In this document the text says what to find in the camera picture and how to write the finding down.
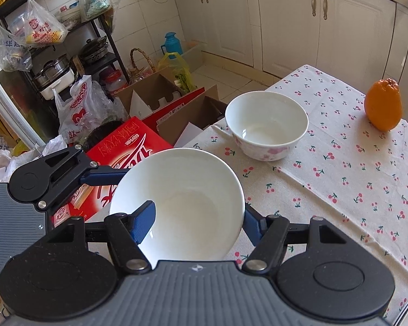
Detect white bowl pink flowers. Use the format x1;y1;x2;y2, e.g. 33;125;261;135
225;90;310;162

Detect white kitchen cabinets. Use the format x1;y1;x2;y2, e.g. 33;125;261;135
175;0;408;121

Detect red cardboard box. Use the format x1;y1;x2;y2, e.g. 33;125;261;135
50;115;175;228

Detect red white plastic bag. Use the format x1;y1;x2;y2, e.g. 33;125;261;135
54;75;128;144

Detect brown cardboard box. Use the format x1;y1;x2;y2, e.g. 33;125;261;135
115;69;227;145

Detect cherry print tablecloth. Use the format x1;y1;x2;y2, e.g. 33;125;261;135
177;65;408;325

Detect wicker basket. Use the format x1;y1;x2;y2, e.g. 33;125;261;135
128;48;156;85

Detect yellow plastic bag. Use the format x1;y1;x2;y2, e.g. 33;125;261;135
157;52;197;94

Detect black metal shelf rack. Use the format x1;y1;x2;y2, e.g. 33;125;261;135
0;0;124;145

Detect blue thermos jug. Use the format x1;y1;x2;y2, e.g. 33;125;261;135
160;32;183;55

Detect hanging snack plastic bag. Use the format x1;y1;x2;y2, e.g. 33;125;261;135
11;0;68;48

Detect bumpy orange fruit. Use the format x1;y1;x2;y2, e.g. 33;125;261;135
364;78;403;132

